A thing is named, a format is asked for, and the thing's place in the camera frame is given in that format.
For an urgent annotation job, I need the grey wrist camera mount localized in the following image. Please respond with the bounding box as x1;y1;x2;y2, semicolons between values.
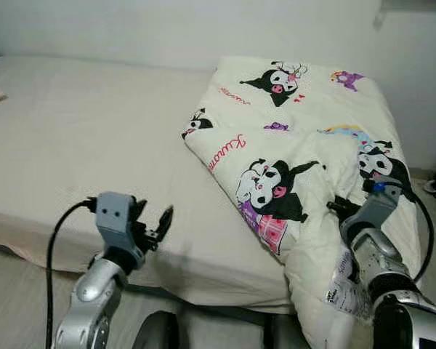
340;183;404;237
94;192;142;252

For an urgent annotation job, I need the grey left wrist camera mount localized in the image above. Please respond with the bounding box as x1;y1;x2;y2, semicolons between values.
94;192;142;252

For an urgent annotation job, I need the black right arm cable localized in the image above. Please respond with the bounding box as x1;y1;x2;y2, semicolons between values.
398;189;435;284

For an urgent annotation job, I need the mattress with cream sheet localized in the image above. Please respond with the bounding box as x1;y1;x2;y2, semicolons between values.
0;55;436;313

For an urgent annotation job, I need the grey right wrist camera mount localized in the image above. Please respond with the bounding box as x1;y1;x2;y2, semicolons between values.
340;183;404;237

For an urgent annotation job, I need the robot left leg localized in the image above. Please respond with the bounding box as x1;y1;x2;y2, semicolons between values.
131;311;181;349

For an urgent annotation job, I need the cream cartoon print blanket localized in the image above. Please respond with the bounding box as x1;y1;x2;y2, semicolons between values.
182;56;436;349

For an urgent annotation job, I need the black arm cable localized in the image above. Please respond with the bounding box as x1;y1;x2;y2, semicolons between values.
45;198;99;349
398;189;435;284

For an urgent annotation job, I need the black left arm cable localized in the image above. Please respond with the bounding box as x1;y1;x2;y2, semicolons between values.
45;198;99;349

